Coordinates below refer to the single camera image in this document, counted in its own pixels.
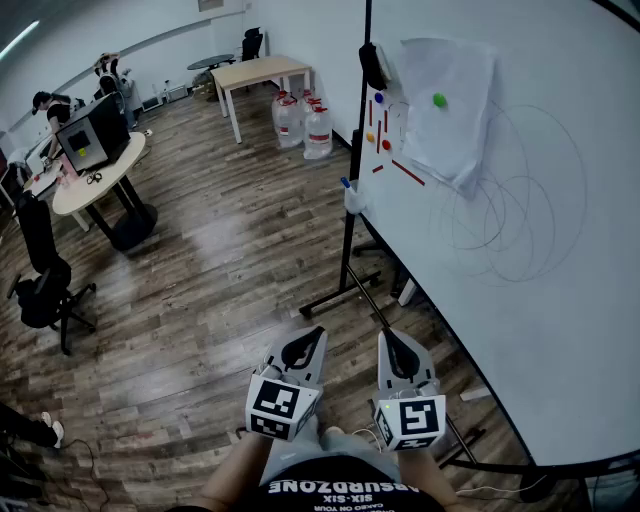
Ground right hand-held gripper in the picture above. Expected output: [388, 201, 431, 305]
[373, 329, 447, 452]

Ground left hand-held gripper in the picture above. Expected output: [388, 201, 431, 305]
[244, 326, 329, 442]

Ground person's right forearm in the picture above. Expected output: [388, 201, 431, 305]
[399, 446, 476, 512]

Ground person's left forearm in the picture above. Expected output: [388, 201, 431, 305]
[197, 430, 275, 512]

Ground white whiteboard on stand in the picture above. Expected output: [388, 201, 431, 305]
[298, 0, 640, 504]

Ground black felt whiteboard eraser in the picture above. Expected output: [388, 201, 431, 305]
[358, 42, 394, 92]

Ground person's grey trousers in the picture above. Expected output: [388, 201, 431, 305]
[259, 413, 401, 481]

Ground person's black printed t-shirt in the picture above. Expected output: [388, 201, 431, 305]
[164, 453, 451, 512]

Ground long red magnetic strip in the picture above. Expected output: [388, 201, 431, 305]
[391, 158, 426, 187]

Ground white paper sheets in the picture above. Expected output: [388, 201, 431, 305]
[399, 37, 499, 201]

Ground round beige table black base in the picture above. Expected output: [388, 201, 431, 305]
[22, 130, 159, 252]

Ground black swivel office chair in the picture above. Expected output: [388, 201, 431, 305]
[7, 189, 99, 356]

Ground wooden table white legs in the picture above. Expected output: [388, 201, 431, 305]
[209, 54, 314, 145]

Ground black computer monitor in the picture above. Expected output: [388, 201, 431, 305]
[55, 92, 132, 174]

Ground black high-back office chair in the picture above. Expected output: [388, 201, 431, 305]
[241, 27, 265, 64]

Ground humanoid figure on stand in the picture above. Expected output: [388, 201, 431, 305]
[93, 51, 134, 101]

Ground ceiling strip light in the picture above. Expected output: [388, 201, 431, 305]
[0, 19, 41, 59]

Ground thin white cable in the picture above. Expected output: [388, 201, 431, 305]
[349, 427, 384, 451]

